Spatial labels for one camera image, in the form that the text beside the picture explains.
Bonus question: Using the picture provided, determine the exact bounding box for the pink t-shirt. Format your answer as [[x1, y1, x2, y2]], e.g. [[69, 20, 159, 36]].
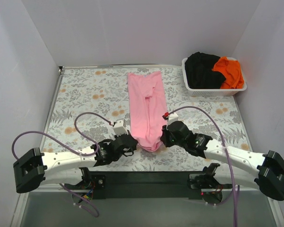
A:
[[127, 71, 167, 152]]

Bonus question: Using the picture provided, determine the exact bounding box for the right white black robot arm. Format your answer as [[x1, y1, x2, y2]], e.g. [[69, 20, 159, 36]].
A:
[[160, 121, 284, 201]]

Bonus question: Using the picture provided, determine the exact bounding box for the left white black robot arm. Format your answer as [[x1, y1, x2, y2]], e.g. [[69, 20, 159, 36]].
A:
[[13, 133, 138, 193]]

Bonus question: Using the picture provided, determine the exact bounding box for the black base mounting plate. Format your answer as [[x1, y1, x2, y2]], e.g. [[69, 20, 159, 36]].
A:
[[63, 170, 232, 201]]

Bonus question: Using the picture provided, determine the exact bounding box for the white plastic laundry basket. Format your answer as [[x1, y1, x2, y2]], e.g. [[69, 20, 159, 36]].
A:
[[181, 58, 248, 96]]

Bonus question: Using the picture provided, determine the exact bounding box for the floral patterned table mat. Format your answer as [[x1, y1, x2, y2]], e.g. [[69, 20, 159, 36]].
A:
[[35, 66, 255, 172]]

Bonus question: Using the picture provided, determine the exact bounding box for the black t-shirt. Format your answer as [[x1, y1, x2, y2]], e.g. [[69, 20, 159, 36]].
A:
[[185, 52, 226, 89]]

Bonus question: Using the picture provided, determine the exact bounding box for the orange t-shirt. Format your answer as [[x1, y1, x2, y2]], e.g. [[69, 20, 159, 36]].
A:
[[212, 56, 245, 89]]

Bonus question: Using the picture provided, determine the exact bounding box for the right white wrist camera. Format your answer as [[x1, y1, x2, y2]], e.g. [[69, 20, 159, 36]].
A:
[[162, 112, 178, 124]]

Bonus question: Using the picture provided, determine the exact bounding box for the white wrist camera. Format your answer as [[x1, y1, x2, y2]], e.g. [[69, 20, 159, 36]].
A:
[[162, 112, 178, 124], [111, 119, 129, 136]]

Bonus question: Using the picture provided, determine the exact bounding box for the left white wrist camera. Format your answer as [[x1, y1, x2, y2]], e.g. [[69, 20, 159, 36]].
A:
[[111, 119, 129, 136]]

